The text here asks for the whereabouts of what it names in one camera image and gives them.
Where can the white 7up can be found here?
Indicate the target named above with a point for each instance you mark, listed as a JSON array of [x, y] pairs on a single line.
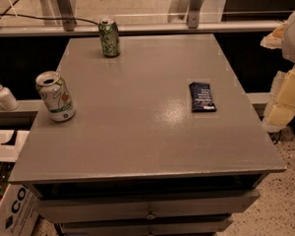
[[53, 91]]

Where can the metal window bracket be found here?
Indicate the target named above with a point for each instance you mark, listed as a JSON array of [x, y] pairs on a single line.
[[67, 11], [194, 13]]

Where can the white cardboard box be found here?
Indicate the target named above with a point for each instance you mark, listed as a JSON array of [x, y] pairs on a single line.
[[17, 216]]

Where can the grey drawer cabinet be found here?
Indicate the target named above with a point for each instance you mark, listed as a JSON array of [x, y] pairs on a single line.
[[135, 160]]

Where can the dark blue rxbar wrapper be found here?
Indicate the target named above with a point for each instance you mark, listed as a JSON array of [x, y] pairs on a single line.
[[202, 100]]

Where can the metal window bracket left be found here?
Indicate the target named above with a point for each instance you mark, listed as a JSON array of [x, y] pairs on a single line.
[[67, 11]]

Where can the metal window bracket right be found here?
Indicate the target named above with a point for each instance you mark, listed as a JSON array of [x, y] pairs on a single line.
[[194, 13]]

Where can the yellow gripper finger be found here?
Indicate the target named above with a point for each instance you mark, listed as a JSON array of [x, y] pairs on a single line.
[[274, 39], [280, 109]]

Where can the white pump bottle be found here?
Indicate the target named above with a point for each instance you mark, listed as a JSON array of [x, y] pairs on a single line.
[[7, 99]]

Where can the green soda can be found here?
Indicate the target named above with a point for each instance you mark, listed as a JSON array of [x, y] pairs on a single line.
[[109, 37]]

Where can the white shelf panel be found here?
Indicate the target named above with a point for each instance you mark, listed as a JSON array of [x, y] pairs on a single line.
[[11, 144]]

